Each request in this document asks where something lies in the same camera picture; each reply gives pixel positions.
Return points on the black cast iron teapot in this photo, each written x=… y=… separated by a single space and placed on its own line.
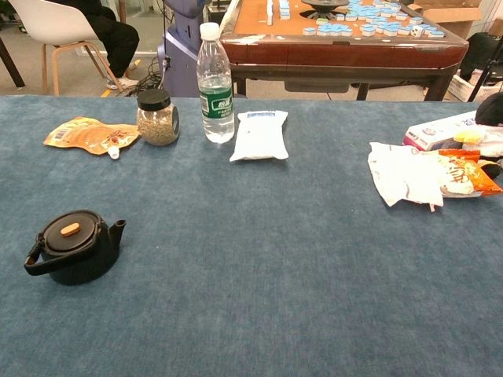
x=78 y=255

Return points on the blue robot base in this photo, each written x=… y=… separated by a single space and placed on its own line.
x=181 y=59

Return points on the small glass jar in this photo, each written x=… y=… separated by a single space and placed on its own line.
x=157 y=125

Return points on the white plastic bag pack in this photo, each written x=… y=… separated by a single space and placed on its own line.
x=259 y=137

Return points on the blue table cloth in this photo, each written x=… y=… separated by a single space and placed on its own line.
x=251 y=275

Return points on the clear water bottle green label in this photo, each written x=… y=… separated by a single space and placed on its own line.
x=216 y=78

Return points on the white snack packet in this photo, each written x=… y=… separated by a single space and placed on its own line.
x=401 y=176

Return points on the brown mahjong table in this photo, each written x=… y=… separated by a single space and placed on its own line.
x=334 y=51

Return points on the blue mahjong tile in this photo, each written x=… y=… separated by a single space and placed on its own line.
x=309 y=31
x=436 y=33
x=368 y=31

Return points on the orange spout pouch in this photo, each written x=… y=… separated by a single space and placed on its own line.
x=86 y=137

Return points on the white toothpaste box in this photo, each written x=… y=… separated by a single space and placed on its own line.
x=436 y=133

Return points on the person in black trousers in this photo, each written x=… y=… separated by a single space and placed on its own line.
x=118 y=43

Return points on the orange snack packet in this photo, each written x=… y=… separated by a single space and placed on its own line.
x=467 y=173

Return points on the white dotted mahjong tile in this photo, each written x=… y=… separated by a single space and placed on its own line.
x=417 y=31

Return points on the black white plush penguin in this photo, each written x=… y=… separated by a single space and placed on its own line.
x=491 y=110

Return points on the black tripod stand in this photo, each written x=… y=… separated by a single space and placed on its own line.
x=483 y=76

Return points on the cardboard box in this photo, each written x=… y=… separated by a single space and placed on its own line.
x=452 y=15

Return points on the white chair wooden legs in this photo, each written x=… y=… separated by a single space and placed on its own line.
x=39 y=19

